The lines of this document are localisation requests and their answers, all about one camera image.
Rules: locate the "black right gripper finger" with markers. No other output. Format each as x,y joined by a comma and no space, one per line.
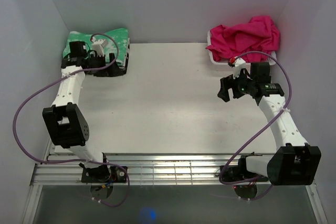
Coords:
224,85
224,96

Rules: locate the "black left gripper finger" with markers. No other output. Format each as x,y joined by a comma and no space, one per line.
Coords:
116,71
112,59

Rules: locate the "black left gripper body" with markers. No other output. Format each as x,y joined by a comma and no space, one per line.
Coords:
96,62

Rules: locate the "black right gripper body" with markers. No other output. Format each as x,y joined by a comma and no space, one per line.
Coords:
242,84

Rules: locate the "green white tie-dye trousers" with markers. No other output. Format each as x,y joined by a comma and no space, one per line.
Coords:
120,36

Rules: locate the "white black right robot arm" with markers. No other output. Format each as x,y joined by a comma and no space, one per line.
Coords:
295,162

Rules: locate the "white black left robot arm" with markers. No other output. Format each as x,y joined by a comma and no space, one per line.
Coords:
66,125

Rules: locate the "newspaper print folded trousers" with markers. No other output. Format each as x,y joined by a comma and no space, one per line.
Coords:
127,58

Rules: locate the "pink crumpled trousers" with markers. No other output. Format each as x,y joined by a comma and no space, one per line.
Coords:
255,39

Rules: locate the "white plastic basket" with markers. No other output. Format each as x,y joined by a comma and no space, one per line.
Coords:
225,62

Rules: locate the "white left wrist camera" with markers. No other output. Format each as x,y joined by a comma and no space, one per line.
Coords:
98,45

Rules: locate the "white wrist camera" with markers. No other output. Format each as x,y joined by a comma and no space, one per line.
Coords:
98,45
237,64

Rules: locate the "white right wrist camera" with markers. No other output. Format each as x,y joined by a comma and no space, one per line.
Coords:
237,64

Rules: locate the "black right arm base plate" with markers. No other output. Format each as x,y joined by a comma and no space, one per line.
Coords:
235,174

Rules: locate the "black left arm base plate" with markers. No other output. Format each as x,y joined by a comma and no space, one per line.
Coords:
118,175

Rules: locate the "aluminium rail frame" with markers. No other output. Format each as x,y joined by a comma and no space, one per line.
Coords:
154,162

